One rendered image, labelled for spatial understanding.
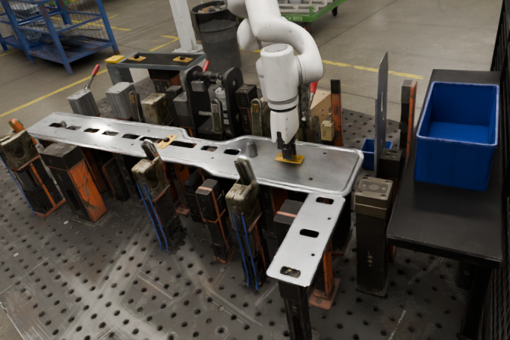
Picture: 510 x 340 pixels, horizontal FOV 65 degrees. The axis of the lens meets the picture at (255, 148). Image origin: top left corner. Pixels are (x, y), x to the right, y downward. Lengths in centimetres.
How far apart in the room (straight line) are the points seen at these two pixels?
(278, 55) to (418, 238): 53
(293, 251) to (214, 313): 40
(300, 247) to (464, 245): 34
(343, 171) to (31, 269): 113
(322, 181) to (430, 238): 33
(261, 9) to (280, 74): 21
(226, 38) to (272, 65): 341
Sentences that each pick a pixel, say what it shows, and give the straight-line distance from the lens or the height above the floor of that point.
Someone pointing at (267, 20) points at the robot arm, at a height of 140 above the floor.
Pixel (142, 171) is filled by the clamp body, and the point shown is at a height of 104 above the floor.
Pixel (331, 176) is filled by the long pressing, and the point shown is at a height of 100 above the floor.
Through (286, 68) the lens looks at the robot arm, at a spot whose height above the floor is 131.
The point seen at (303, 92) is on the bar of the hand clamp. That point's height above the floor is 115.
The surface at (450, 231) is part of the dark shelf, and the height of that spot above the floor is 103.
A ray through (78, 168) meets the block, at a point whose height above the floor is 95.
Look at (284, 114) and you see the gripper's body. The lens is 108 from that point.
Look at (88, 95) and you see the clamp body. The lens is 192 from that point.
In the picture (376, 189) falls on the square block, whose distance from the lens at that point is 100.
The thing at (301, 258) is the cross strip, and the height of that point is 100.
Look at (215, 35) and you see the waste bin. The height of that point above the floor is 47.
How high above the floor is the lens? 169
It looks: 33 degrees down
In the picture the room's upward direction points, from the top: 10 degrees counter-clockwise
